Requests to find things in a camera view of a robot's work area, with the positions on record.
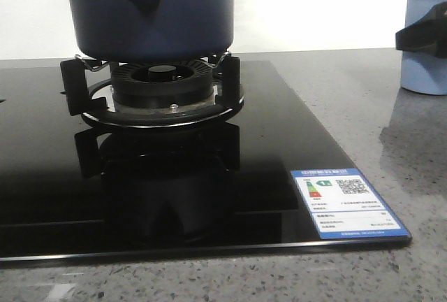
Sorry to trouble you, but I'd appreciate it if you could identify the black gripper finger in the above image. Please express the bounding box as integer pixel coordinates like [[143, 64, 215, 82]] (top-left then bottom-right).
[[395, 1, 446, 58]]

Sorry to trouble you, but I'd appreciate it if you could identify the light blue ribbed cup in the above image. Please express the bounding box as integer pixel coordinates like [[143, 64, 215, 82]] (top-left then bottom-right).
[[400, 0, 446, 95]]

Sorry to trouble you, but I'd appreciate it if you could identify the dark blue cooking pot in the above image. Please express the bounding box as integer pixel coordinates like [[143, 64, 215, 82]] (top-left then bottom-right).
[[69, 0, 234, 62]]

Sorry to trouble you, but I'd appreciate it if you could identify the black metal pot support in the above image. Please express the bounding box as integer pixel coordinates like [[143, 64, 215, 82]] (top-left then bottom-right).
[[60, 52, 244, 129]]

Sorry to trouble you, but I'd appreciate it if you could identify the blue white energy label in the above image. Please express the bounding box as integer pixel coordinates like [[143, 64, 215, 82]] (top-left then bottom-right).
[[291, 168, 410, 240]]

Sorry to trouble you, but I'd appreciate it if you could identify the black gas burner head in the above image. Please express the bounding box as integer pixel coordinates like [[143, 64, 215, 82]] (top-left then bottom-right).
[[111, 60, 212, 108]]

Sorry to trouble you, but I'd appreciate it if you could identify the black glass gas cooktop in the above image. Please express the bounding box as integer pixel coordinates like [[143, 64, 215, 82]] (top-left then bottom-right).
[[1, 62, 412, 267]]

